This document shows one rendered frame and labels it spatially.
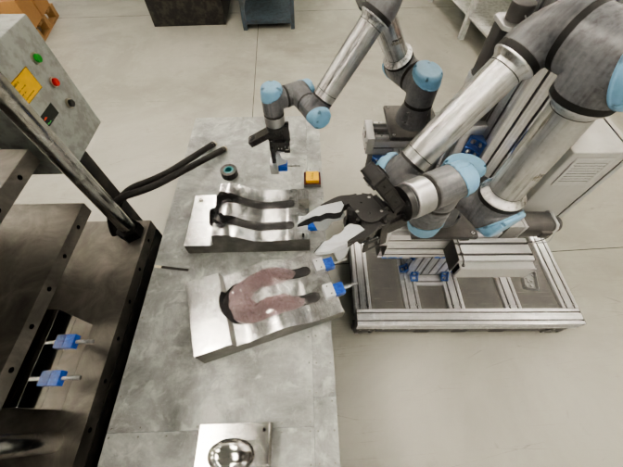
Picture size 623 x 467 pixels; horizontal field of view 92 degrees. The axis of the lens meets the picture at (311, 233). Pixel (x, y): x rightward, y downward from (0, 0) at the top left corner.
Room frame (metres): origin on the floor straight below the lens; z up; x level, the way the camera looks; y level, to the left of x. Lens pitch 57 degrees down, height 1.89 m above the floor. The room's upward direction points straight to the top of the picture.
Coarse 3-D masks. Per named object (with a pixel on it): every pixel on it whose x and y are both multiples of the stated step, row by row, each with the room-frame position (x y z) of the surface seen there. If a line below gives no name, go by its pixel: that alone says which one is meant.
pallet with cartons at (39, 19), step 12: (0, 0) 4.05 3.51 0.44; (12, 0) 4.05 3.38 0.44; (24, 0) 4.24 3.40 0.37; (36, 0) 4.49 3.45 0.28; (0, 12) 3.99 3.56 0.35; (12, 12) 4.01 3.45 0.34; (24, 12) 4.07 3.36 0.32; (36, 12) 4.33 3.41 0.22; (48, 12) 4.57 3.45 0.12; (36, 24) 4.15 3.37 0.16; (48, 24) 4.39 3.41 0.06
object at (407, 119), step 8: (400, 112) 1.12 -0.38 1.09; (408, 112) 1.10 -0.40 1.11; (416, 112) 1.08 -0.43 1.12; (424, 112) 1.08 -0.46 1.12; (400, 120) 1.10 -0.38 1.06; (408, 120) 1.08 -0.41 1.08; (416, 120) 1.07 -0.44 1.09; (424, 120) 1.07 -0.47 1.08; (408, 128) 1.07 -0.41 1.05; (416, 128) 1.06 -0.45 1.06
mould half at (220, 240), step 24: (240, 192) 0.82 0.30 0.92; (264, 192) 0.86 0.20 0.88; (288, 192) 0.85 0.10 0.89; (192, 216) 0.74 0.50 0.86; (240, 216) 0.70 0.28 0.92; (264, 216) 0.73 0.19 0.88; (288, 216) 0.72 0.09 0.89; (192, 240) 0.62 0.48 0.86; (216, 240) 0.60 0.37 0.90; (240, 240) 0.60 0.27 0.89; (264, 240) 0.61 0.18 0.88; (288, 240) 0.61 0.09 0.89
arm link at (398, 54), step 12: (360, 0) 1.11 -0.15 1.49; (396, 24) 1.17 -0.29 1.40; (384, 36) 1.16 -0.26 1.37; (396, 36) 1.17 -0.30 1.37; (384, 48) 1.18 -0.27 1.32; (396, 48) 1.17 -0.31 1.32; (408, 48) 1.23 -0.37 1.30; (384, 60) 1.24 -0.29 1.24; (396, 60) 1.19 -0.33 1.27; (408, 60) 1.19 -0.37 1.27; (384, 72) 1.27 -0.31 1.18; (396, 72) 1.19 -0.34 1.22
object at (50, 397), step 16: (48, 320) 0.28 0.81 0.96; (64, 320) 0.29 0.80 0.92; (80, 320) 0.31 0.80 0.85; (48, 336) 0.23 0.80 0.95; (64, 336) 0.24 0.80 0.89; (32, 352) 0.18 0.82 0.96; (48, 352) 0.19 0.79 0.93; (64, 352) 0.20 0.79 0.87; (80, 352) 0.21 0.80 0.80; (32, 368) 0.14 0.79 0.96; (48, 368) 0.15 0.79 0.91; (64, 368) 0.15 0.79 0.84; (16, 384) 0.10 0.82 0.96; (32, 384) 0.10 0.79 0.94; (64, 384) 0.11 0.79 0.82; (16, 400) 0.06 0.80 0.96; (32, 400) 0.06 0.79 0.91; (48, 400) 0.06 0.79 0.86; (64, 400) 0.07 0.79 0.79
